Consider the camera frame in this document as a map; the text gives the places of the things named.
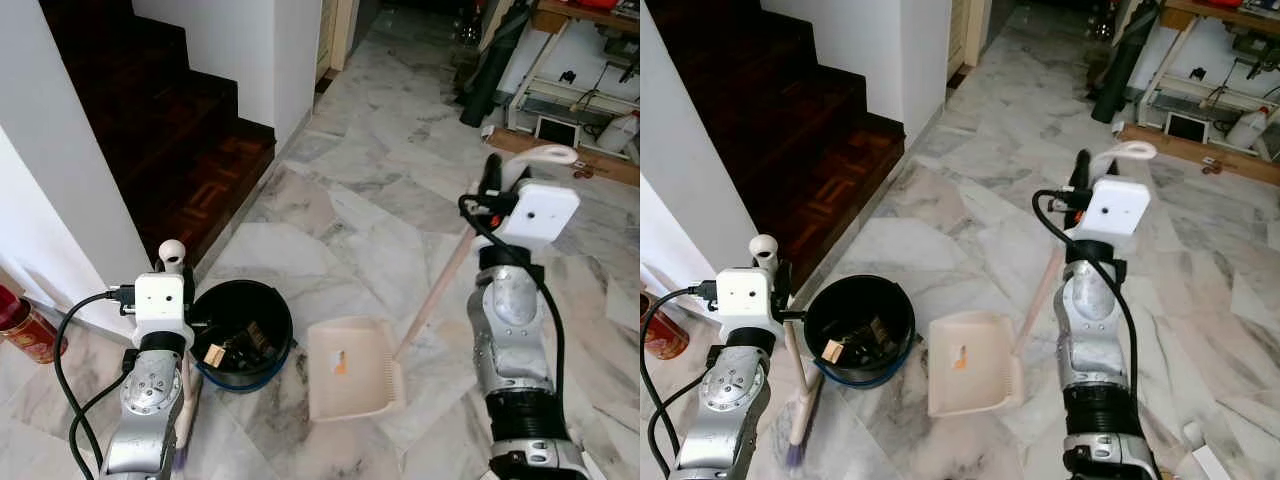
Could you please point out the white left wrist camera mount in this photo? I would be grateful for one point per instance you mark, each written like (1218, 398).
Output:
(745, 298)
(160, 300)

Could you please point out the white-framed dark tablet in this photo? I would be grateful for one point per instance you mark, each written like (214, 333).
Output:
(556, 130)
(1187, 127)

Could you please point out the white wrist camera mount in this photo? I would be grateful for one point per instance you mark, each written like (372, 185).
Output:
(745, 298)
(540, 212)
(160, 300)
(1115, 208)

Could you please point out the long wooden plank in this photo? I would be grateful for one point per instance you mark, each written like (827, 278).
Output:
(600, 162)
(1200, 152)

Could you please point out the white metal rack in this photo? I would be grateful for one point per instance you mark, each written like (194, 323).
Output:
(590, 70)
(1210, 65)

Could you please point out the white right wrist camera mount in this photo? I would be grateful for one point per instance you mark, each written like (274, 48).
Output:
(540, 212)
(1115, 208)

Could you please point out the black rolled tube bag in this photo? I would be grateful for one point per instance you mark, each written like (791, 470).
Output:
(1120, 65)
(492, 70)

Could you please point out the white tube package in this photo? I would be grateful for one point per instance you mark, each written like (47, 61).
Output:
(1205, 458)

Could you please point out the white plastic bottle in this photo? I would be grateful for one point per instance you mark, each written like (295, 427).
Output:
(1246, 128)
(618, 132)

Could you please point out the black round bucket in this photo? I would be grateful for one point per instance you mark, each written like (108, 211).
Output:
(270, 310)
(890, 305)

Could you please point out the small brown cardboard piece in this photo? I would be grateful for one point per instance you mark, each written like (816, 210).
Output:
(213, 356)
(833, 351)

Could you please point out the wooden door frame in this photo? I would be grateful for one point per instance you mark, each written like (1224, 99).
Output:
(968, 35)
(335, 35)

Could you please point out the dark wooden staircase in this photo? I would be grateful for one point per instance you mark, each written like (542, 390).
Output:
(780, 120)
(150, 120)

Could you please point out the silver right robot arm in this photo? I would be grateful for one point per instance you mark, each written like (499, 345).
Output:
(515, 330)
(1092, 330)

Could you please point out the red metal can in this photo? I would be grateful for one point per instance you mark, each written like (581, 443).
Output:
(662, 335)
(28, 330)

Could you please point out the beige broom with purple bristles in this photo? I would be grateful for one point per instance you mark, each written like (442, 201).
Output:
(800, 420)
(172, 253)

